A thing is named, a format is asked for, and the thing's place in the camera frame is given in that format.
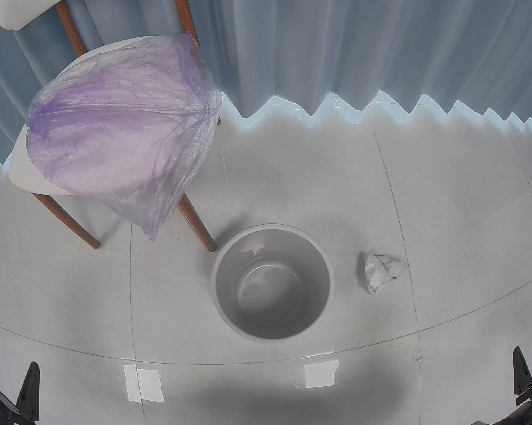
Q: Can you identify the crumpled white paper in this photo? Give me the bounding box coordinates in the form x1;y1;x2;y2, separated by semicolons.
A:
362;251;406;295

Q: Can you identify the pale blue curtain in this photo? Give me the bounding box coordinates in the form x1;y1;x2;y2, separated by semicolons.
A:
0;0;532;179

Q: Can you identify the purple plastic bag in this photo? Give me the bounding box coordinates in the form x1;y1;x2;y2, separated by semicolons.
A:
26;33;223;241

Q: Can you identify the white trash bin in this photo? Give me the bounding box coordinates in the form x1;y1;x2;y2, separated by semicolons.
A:
210;223;336;345

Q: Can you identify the white wooden-legged chair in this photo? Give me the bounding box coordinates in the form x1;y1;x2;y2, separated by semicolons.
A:
0;0;217;253

